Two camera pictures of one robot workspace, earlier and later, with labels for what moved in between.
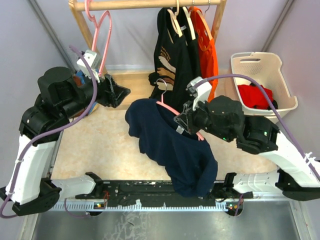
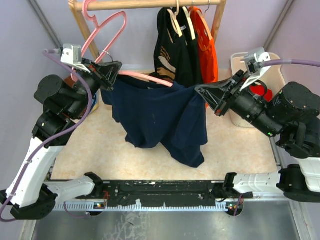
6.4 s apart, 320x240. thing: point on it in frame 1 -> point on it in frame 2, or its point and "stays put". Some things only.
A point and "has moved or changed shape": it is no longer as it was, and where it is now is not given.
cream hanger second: (190, 23) stays put
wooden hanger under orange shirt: (202, 17) stays put
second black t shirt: (187, 24) stays put
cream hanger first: (176, 26) stays put
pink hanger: (170, 108) -> (146, 76)
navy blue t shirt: (189, 162) has moved or changed shape
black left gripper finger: (120, 93) -> (108, 71)
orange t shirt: (208, 50) stays put
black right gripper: (187, 118) -> (218, 96)
